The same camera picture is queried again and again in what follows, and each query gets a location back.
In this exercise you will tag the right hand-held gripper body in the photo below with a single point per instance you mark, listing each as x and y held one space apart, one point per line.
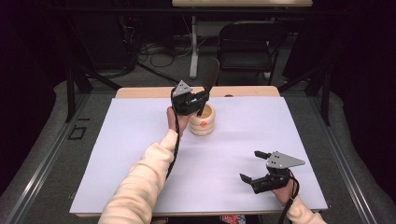
274 177

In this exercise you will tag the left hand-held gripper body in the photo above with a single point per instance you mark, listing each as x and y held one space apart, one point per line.
183 102

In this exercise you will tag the cream ringed holder cup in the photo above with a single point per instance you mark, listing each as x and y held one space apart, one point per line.
204 126

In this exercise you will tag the person's right hand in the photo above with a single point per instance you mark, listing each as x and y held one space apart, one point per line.
285 193

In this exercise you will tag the person's left hand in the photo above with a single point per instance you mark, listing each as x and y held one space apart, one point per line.
182 124

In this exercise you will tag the red patterned cloth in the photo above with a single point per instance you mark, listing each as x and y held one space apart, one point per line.
233 219

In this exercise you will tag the black folding chair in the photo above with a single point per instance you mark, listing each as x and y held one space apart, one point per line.
249 53

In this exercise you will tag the aluminium floor rail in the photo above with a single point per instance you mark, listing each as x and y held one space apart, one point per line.
342 161
40 165

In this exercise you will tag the black metal frame stand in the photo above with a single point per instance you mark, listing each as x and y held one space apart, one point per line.
317 84
81 81

